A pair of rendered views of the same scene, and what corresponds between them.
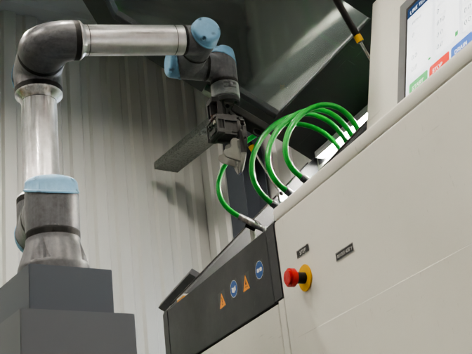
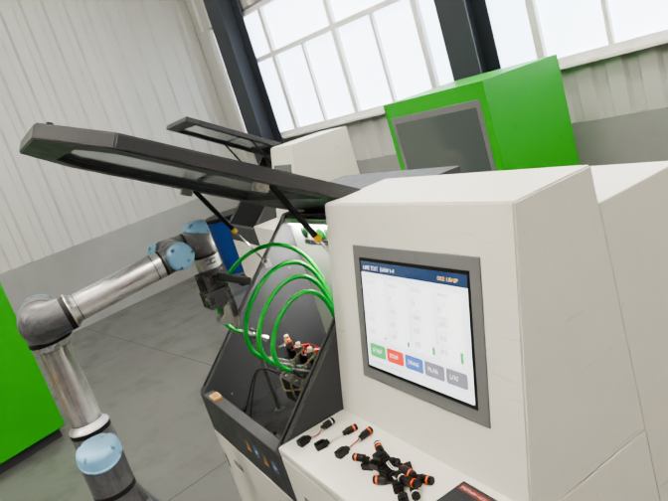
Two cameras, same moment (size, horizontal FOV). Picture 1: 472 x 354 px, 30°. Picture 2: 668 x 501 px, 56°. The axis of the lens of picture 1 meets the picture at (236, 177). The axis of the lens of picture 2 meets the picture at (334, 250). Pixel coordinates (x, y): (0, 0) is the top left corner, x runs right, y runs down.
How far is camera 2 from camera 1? 1.53 m
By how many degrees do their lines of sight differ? 36
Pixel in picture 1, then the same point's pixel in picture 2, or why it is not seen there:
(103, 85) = not seen: outside the picture
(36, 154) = (71, 403)
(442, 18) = (395, 312)
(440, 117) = not seen: outside the picture
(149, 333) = (158, 91)
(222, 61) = (198, 242)
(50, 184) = (98, 466)
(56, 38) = (52, 331)
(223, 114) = (212, 292)
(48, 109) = (66, 360)
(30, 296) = not seen: outside the picture
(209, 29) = (184, 257)
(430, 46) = (385, 326)
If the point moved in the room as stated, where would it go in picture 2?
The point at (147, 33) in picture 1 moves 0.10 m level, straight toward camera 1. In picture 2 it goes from (129, 284) to (124, 293)
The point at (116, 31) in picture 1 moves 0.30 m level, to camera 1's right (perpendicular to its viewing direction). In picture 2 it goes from (102, 297) to (211, 261)
